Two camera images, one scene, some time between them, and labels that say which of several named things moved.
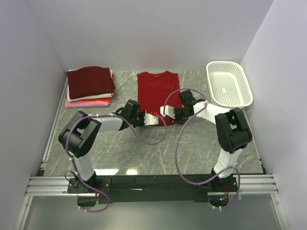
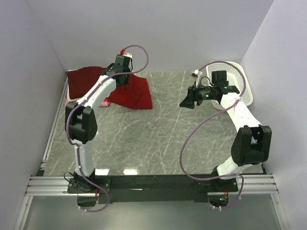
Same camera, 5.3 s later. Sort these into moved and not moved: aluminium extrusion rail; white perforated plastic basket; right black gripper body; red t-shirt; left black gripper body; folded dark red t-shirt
Moved: left black gripper body; red t-shirt; right black gripper body
Not moved: aluminium extrusion rail; folded dark red t-shirt; white perforated plastic basket
